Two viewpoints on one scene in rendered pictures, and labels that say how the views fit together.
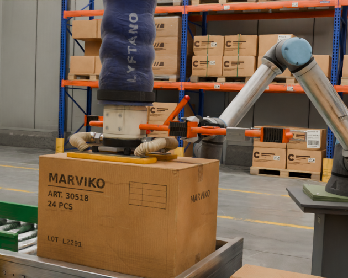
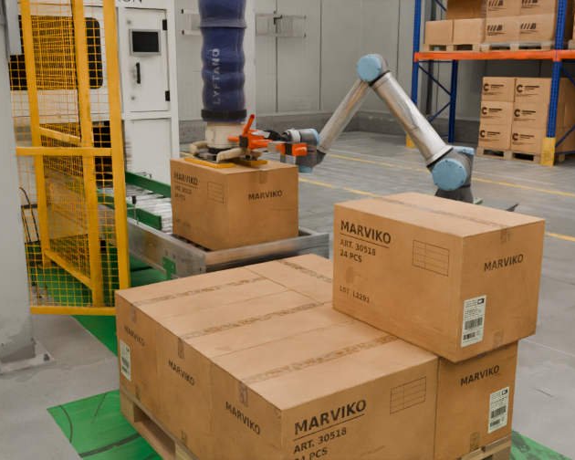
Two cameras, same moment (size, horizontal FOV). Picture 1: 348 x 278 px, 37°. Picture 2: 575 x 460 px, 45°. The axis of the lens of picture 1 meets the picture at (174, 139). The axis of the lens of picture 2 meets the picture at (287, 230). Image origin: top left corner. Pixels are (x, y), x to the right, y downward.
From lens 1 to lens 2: 2.00 m
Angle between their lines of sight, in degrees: 31
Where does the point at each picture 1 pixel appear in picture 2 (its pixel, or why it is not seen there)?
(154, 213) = (218, 205)
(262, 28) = not seen: outside the picture
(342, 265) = not seen: hidden behind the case
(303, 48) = (371, 66)
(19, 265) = (149, 235)
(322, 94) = (393, 107)
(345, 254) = not seen: hidden behind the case
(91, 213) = (193, 203)
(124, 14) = (209, 50)
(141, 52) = (223, 79)
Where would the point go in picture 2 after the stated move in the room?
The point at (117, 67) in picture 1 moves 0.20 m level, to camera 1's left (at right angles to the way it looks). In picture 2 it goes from (207, 92) to (174, 91)
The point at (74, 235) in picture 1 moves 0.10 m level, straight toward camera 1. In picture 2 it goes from (186, 218) to (177, 223)
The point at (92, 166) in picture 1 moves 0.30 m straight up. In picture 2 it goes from (192, 168) to (189, 107)
